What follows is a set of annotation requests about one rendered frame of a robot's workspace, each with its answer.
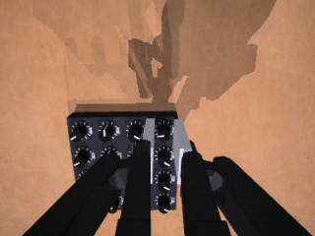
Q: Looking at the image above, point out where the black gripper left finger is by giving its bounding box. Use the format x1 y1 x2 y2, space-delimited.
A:
22 118 155 236

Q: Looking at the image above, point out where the black knob box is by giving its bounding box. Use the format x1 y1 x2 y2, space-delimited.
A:
66 111 178 213

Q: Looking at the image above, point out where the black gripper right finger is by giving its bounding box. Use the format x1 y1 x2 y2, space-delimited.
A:
172 119 312 236

